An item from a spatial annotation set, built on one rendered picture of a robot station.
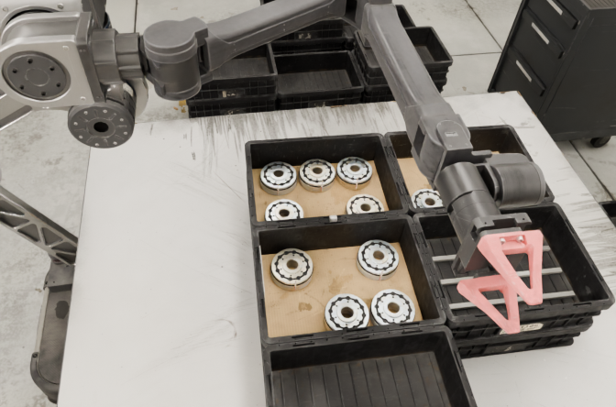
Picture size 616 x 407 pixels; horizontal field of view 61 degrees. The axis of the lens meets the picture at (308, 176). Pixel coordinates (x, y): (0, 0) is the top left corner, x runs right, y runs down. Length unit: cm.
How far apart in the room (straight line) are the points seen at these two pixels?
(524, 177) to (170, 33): 54
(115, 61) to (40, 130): 227
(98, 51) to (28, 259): 178
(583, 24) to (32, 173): 260
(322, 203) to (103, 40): 80
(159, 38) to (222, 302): 80
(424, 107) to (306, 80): 187
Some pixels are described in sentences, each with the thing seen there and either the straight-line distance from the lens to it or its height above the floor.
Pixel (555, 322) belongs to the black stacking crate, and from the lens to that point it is 138.
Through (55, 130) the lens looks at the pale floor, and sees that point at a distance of 308.
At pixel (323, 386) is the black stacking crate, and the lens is 120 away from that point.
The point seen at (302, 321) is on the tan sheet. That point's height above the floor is 83.
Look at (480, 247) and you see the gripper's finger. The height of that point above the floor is 149.
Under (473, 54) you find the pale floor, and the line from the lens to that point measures 370.
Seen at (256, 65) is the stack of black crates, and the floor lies 49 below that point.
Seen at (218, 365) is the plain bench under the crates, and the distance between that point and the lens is 135.
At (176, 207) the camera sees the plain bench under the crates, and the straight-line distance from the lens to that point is 162.
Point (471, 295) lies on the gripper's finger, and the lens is 64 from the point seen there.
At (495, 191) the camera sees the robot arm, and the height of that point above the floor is 147.
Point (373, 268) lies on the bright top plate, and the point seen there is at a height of 86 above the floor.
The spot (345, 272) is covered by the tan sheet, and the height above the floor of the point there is 83.
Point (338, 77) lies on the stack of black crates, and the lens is 262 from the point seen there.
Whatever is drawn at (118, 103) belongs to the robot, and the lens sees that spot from 124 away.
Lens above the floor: 195
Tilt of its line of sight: 48 degrees down
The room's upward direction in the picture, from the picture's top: 4 degrees clockwise
